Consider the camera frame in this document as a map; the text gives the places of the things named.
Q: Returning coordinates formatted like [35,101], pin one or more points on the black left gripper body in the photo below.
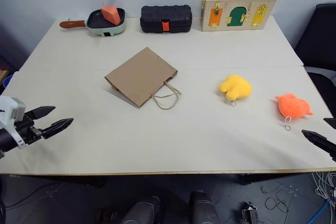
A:
[27,129]

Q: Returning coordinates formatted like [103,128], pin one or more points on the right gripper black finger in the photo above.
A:
[321,142]
[331,122]

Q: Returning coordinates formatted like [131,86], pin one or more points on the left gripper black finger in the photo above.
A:
[42,111]
[57,127]

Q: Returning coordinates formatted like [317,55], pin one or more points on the brown paper bag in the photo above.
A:
[141,77]

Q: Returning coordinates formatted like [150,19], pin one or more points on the orange plush toy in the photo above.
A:
[292,106]

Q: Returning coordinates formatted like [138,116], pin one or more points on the blue bucket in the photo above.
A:
[8,80]

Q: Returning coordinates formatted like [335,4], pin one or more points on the brown cardboard box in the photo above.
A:
[2,79]

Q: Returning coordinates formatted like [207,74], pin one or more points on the black office chair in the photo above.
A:
[320,37]

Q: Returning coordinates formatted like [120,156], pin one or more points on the small metal device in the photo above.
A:
[249,214]

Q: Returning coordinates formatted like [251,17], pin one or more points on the yellow plush toy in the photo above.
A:
[236,86]

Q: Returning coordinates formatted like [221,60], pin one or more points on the dark rounded shape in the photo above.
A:
[143,211]
[203,208]

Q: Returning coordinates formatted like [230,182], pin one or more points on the orange wedge block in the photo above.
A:
[111,14]

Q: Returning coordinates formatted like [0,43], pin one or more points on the black plastic case, orange latch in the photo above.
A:
[152,19]

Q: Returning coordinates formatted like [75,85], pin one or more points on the wooden lock box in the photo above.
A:
[225,11]

